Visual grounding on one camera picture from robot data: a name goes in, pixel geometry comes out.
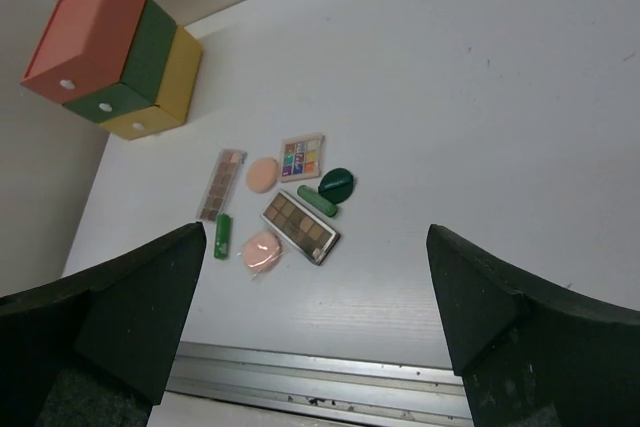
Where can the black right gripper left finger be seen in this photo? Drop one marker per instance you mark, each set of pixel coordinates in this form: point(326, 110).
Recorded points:
point(96, 348)

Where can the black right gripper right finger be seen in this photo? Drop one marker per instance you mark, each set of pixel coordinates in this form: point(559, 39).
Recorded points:
point(530, 352)

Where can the green slim tube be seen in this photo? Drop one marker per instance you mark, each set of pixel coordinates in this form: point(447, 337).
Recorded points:
point(222, 236)

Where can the bare peach makeup puff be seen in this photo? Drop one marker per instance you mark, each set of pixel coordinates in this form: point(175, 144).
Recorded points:
point(262, 175)

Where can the dark green round compact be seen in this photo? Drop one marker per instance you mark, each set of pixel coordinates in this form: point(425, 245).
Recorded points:
point(337, 185)

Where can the green drawer box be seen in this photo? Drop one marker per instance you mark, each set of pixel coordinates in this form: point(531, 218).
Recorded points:
point(143, 70)

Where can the green lipstick tube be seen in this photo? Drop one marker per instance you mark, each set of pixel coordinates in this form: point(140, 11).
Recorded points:
point(314, 199)

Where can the coral top drawer box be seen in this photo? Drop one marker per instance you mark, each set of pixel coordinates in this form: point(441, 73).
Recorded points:
point(83, 48)

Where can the long pink-brown eyeshadow palette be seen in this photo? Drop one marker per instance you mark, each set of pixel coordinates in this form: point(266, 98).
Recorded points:
point(221, 185)

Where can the brown eyeshadow palette silver case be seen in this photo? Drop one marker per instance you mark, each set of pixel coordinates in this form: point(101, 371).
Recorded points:
point(303, 230)

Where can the yellow bottom drawer box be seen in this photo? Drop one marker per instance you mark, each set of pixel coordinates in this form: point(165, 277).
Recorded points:
point(171, 107)

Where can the colourful square eyeshadow palette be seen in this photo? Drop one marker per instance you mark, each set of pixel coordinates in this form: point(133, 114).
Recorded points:
point(301, 158)

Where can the aluminium table rail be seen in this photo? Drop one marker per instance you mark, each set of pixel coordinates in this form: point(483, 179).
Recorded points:
point(351, 391)

